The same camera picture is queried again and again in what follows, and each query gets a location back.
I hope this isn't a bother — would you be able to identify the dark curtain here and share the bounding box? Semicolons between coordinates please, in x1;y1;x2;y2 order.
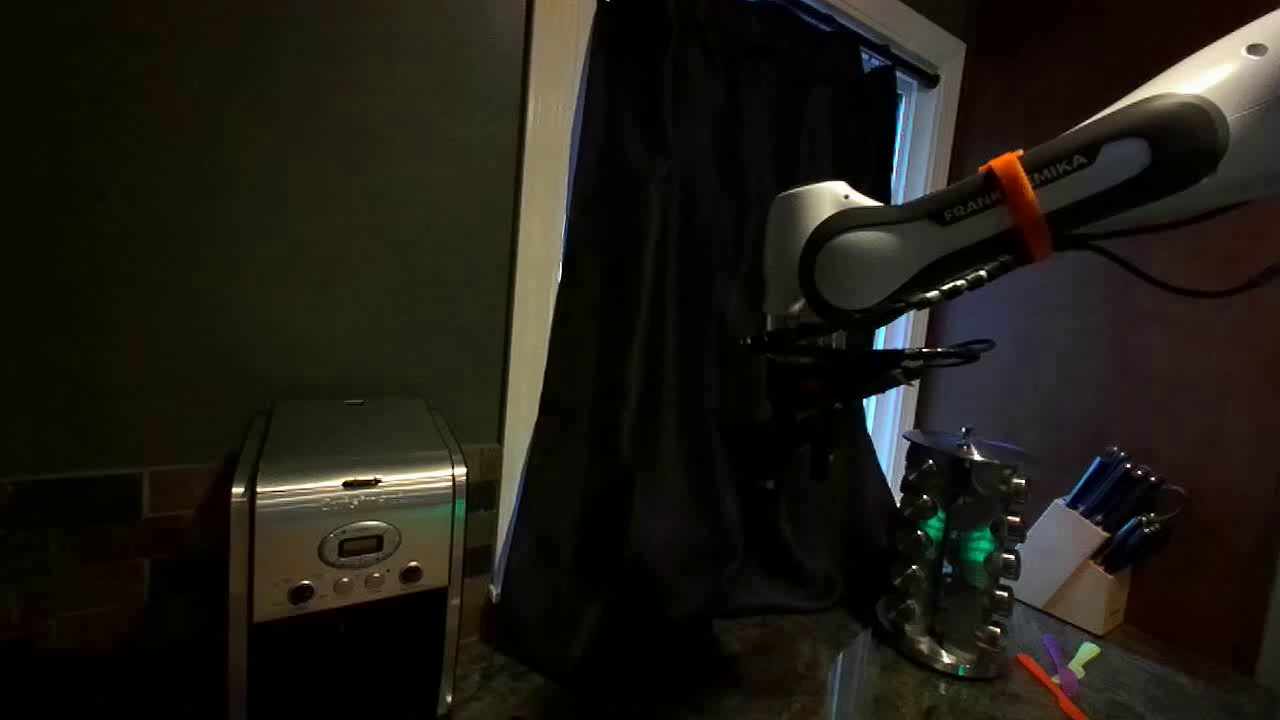
495;0;895;685

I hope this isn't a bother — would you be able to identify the wooden knife block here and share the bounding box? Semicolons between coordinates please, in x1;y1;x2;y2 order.
1016;500;1130;635

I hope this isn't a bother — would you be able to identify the orange strap on arm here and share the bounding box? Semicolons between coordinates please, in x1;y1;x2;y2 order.
975;148;1057;264

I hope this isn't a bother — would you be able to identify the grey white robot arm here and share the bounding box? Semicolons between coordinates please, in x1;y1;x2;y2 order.
748;12;1280;445

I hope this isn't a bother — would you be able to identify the black handled knife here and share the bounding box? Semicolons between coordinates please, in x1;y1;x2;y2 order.
1064;447;1126;515
1101;485;1186;576

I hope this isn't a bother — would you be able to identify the steel revolving spice rack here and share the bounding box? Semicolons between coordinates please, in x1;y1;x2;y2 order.
875;428;1026;681

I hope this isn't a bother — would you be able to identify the orange plastic knife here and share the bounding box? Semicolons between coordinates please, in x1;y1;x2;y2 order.
1012;652;1086;720

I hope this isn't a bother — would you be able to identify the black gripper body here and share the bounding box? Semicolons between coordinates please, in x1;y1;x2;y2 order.
744;323;993;453

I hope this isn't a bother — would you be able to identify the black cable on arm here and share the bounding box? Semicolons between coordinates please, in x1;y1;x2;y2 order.
1064;231;1280;302

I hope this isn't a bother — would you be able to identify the purple plastic knife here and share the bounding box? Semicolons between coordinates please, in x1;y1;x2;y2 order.
1039;635;1069;677

